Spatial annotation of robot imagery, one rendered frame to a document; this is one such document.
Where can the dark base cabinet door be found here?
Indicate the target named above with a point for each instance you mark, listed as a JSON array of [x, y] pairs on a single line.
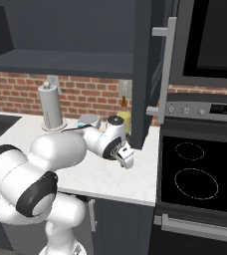
[[123, 229]]

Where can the yellow oil bottle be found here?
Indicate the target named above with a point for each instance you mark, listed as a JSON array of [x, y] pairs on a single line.
[[125, 119]]

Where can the white paper towel roll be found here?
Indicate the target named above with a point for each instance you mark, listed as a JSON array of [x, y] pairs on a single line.
[[50, 106]]

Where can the dark open wall cabinet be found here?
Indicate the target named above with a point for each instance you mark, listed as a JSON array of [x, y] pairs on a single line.
[[62, 36]]

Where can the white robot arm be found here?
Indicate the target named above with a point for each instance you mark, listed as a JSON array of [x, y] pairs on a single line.
[[52, 151]]

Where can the black and grey microwave oven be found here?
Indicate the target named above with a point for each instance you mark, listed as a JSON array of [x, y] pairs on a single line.
[[208, 40]]

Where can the small teal bowl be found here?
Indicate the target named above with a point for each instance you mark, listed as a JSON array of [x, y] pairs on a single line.
[[81, 125]]

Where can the grey stove knob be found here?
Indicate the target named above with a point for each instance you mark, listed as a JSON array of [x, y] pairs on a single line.
[[186, 110], [201, 111], [171, 109]]

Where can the black stove with hob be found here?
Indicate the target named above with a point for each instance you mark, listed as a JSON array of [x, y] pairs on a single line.
[[198, 172]]

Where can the white wall outlet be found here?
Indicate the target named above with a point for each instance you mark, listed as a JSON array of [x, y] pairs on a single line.
[[55, 81], [125, 88]]

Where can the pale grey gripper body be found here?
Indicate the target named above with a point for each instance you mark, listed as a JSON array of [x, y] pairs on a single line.
[[129, 160]]

